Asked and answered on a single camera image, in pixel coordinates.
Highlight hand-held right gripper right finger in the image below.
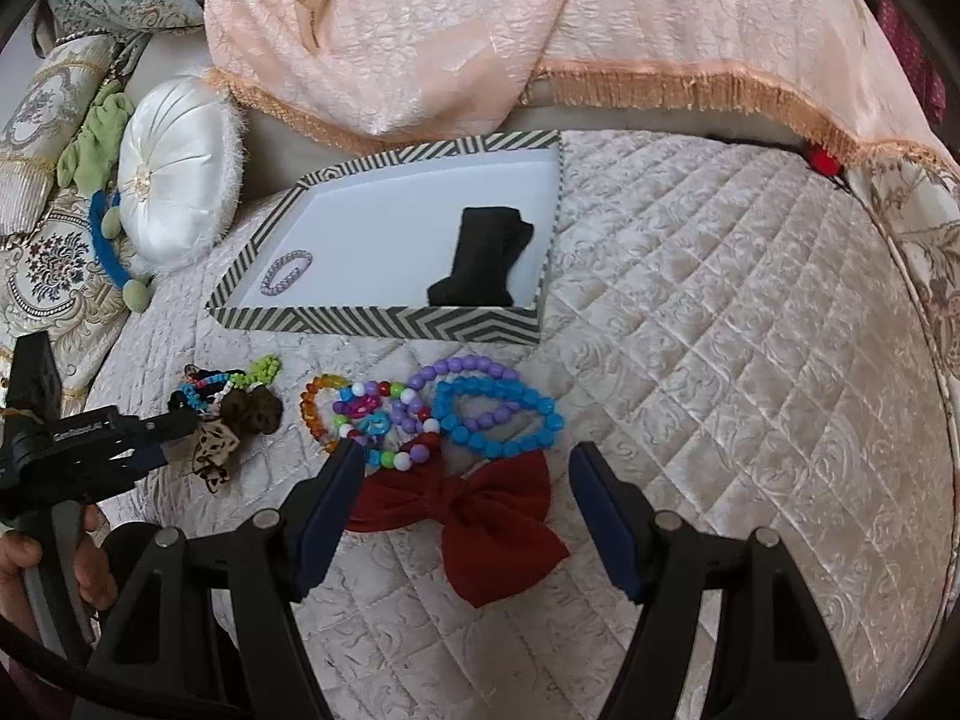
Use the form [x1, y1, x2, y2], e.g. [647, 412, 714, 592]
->
[568, 441, 857, 720]

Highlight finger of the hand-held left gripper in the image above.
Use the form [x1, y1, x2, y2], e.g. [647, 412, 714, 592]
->
[115, 408, 200, 442]
[118, 438, 170, 470]

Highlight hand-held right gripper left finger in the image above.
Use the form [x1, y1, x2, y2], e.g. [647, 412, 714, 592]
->
[71, 439, 368, 720]

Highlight leopard print bow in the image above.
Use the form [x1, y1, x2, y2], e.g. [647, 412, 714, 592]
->
[184, 420, 245, 496]

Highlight brown scrunchie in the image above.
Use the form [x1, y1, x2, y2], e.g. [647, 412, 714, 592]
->
[217, 386, 284, 437]

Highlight rainbow crystal bead bracelet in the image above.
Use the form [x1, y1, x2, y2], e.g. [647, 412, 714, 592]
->
[301, 373, 350, 455]

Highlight green bead bracelet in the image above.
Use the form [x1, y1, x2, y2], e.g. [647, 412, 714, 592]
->
[244, 356, 283, 392]

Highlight pink and blue plastic chain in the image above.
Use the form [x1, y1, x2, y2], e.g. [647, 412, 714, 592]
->
[341, 390, 392, 445]

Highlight red fabric bow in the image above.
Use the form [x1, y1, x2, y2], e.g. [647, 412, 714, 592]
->
[346, 454, 569, 607]

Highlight large multicolour bead bracelet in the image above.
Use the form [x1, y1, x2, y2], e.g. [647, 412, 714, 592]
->
[334, 381, 445, 470]

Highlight blue bead bracelet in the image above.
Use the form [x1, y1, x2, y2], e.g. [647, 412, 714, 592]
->
[433, 379, 566, 461]

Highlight purple bead bracelet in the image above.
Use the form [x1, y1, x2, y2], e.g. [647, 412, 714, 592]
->
[390, 354, 522, 434]

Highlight chevron striped box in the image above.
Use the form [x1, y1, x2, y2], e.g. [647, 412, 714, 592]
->
[205, 130, 565, 346]

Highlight black velvet jewelry stand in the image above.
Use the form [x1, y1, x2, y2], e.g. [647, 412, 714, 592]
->
[426, 205, 537, 308]

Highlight person's left hand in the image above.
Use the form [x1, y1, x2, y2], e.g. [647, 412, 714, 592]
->
[0, 506, 118, 635]

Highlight floral embroidered cushion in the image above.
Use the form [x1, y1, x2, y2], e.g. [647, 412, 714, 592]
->
[0, 193, 151, 400]

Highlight cream quilted bedspread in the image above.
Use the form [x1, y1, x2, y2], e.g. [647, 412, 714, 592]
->
[88, 127, 947, 720]

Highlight white satin round cushion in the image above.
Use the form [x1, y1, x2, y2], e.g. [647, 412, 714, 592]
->
[118, 75, 247, 277]

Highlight cream gold patterned pillow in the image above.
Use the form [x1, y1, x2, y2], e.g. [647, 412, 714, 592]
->
[0, 34, 122, 235]

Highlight cream floral bed cushion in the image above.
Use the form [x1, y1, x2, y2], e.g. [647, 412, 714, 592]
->
[846, 156, 960, 601]

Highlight peach fringed blanket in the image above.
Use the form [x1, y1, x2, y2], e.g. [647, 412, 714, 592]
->
[204, 0, 960, 175]

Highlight magenta patterned cloth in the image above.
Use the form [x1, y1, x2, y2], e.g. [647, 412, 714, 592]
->
[876, 0, 947, 122]

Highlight blue plush cord green ends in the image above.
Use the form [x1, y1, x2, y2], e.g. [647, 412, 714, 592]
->
[88, 191, 155, 314]

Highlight thin lilac bracelet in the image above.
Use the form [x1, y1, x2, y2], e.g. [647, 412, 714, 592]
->
[259, 251, 313, 296]

